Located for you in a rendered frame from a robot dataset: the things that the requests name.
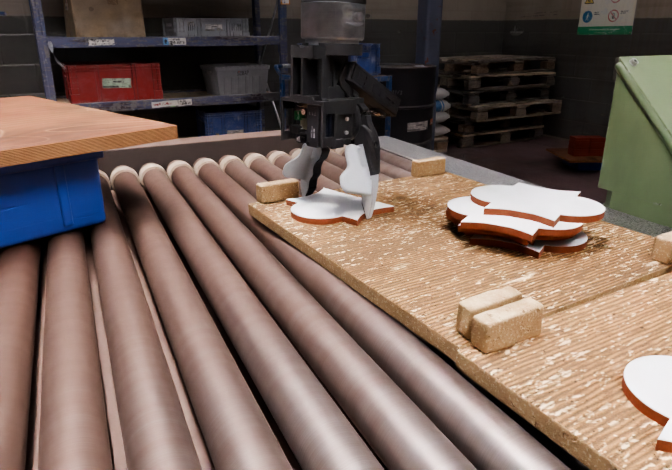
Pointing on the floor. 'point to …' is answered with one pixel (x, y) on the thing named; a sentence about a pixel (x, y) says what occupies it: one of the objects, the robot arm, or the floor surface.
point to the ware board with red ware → (582, 152)
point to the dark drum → (410, 103)
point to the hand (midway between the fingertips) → (339, 203)
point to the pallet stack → (495, 97)
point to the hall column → (429, 35)
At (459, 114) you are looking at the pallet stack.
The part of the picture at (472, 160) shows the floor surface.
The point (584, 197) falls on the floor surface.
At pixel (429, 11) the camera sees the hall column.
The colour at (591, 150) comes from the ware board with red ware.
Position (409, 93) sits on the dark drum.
